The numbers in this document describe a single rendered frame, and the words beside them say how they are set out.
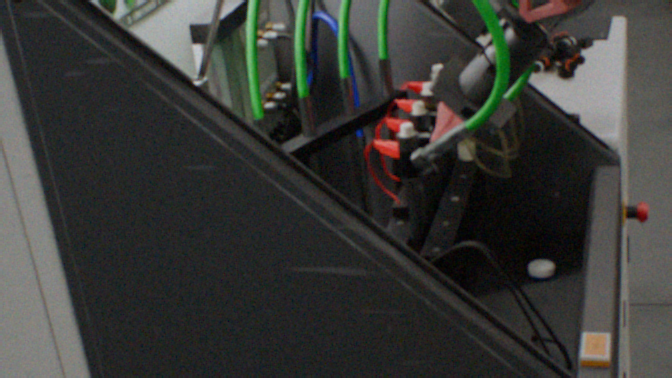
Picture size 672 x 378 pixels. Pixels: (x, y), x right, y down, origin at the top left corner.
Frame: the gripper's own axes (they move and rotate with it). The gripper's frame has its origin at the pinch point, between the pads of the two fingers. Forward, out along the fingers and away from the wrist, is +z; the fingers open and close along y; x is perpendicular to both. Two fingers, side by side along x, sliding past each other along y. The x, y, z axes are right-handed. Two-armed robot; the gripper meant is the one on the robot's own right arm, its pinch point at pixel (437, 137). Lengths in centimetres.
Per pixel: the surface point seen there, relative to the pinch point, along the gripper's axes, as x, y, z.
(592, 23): -99, -5, 19
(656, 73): -350, -41, 129
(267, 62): -18.4, 28.9, 23.3
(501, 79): 11.3, -1.7, -18.8
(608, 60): -76, -12, 12
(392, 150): 0.5, 3.4, 5.9
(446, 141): 10.6, -1.6, -7.7
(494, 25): 10.9, 2.7, -22.8
